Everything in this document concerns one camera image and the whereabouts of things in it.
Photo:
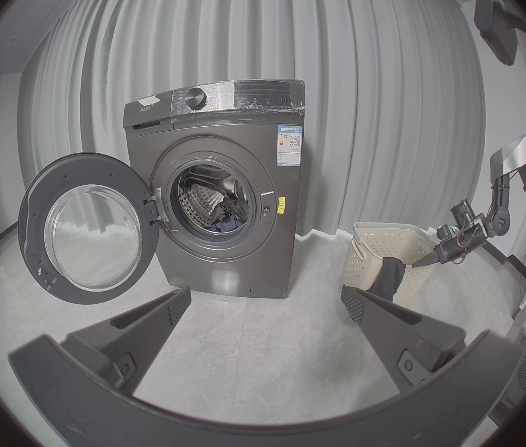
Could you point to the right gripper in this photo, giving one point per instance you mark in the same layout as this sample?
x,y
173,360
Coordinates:
x,y
447,253

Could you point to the grey washing machine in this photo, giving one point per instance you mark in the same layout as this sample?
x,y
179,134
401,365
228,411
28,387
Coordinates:
x,y
226,263

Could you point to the black garment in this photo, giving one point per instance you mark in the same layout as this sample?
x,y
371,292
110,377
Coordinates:
x,y
388,277

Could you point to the washing machine door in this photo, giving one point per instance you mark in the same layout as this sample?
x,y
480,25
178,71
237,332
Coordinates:
x,y
35,231

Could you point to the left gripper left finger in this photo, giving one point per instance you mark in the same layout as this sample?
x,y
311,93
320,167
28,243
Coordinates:
x,y
151,324

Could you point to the heap of dark clothes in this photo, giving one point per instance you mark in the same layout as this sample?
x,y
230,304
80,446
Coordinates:
x,y
226,214

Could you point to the cream laundry basket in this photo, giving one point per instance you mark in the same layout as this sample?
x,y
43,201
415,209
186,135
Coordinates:
x,y
423,249

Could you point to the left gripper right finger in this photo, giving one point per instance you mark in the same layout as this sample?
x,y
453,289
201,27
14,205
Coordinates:
x,y
384,324

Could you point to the white curtain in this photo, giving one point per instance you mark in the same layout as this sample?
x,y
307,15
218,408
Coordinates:
x,y
360,110

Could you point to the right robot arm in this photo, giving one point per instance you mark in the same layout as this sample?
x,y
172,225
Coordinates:
x,y
509,156

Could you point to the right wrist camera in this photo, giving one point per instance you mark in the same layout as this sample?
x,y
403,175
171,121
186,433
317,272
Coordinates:
x,y
464,214

